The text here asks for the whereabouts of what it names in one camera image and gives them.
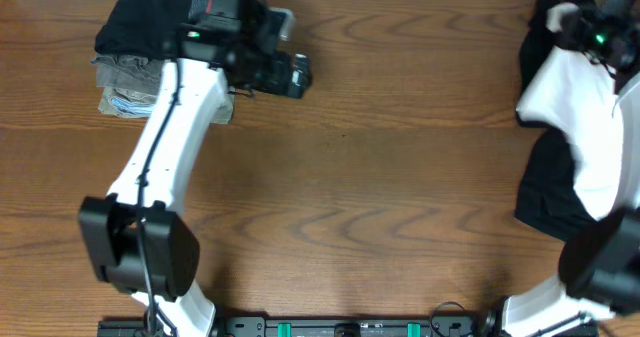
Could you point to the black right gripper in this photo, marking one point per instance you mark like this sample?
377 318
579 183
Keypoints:
571 25

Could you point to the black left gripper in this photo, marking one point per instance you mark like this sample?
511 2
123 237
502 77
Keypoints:
273 83

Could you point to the white t-shirt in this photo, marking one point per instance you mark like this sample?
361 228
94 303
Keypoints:
576 96

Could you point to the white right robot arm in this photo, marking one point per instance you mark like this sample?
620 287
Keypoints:
597 277

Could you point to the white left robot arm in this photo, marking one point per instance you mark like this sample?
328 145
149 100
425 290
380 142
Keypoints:
135 235

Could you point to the folded black garment red trim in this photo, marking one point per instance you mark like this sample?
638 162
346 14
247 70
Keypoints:
147 28

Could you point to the folded olive grey garment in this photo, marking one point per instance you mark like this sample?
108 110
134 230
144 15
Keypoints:
132 77

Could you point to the folded light blue garment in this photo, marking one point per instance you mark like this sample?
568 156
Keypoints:
129 108

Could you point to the black garment pile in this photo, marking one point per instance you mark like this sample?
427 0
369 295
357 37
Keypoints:
546 200

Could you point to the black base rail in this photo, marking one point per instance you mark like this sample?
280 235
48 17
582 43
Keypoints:
260 327

